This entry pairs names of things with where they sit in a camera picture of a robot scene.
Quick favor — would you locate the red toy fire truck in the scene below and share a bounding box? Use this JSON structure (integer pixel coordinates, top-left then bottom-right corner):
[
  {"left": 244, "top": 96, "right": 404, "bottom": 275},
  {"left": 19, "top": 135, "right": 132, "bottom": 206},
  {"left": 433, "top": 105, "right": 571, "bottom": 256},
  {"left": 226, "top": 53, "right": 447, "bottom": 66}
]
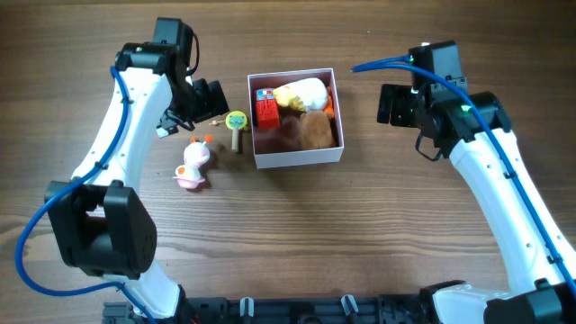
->
[{"left": 255, "top": 88, "right": 281, "bottom": 130}]

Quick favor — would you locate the white pink-lined cardboard box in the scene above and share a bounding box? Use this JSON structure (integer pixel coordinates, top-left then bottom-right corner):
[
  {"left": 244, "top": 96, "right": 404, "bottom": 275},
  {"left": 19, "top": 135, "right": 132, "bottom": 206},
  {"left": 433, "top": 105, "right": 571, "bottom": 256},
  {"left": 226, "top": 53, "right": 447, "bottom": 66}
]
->
[{"left": 247, "top": 67, "right": 345, "bottom": 169}]

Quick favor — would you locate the white yellow plush duck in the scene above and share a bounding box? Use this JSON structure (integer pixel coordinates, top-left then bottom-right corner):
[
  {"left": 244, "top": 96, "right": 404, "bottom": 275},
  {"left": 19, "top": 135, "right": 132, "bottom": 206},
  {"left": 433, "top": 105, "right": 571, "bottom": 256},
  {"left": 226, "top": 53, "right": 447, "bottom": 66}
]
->
[{"left": 273, "top": 77, "right": 335, "bottom": 118}]

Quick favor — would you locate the brown plush toy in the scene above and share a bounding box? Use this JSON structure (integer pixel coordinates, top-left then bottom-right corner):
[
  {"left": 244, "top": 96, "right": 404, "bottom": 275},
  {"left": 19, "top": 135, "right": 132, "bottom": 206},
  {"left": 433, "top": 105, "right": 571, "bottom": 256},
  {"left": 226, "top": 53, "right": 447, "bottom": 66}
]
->
[{"left": 281, "top": 111, "right": 337, "bottom": 150}]

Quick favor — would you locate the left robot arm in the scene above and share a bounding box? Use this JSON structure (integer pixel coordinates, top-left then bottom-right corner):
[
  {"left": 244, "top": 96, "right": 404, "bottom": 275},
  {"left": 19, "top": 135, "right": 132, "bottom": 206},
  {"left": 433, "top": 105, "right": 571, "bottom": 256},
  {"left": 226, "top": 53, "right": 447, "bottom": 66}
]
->
[{"left": 45, "top": 18, "right": 229, "bottom": 323}]

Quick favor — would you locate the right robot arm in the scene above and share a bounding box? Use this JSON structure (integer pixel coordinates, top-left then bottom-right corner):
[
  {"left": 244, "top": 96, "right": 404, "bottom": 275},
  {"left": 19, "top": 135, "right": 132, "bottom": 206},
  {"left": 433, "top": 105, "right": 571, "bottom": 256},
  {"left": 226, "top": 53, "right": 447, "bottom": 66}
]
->
[{"left": 363, "top": 41, "right": 575, "bottom": 323}]

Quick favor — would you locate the yellow wooden rattle drum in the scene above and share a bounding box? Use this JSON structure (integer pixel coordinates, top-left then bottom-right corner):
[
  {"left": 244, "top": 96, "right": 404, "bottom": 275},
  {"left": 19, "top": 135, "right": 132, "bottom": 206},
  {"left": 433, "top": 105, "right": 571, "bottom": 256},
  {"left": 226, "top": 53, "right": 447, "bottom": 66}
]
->
[{"left": 210, "top": 111, "right": 248, "bottom": 153}]

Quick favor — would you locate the pink white toy figure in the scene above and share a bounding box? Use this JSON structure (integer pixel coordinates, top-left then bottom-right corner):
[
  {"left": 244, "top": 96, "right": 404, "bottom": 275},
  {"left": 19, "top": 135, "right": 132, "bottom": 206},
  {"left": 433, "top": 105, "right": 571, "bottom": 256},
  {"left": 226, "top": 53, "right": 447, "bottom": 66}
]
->
[{"left": 173, "top": 134, "right": 212, "bottom": 190}]

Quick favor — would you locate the left blue cable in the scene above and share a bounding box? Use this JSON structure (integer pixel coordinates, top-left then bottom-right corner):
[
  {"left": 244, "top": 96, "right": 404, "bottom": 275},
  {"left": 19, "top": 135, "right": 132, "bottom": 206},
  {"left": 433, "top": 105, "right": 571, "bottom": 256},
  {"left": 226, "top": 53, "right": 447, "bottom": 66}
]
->
[{"left": 14, "top": 65, "right": 158, "bottom": 324}]

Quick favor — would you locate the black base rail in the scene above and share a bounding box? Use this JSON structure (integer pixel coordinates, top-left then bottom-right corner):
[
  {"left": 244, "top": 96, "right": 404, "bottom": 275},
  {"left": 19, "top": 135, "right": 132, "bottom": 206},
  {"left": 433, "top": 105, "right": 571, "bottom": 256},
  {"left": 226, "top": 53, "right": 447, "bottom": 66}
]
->
[{"left": 102, "top": 294, "right": 502, "bottom": 324}]

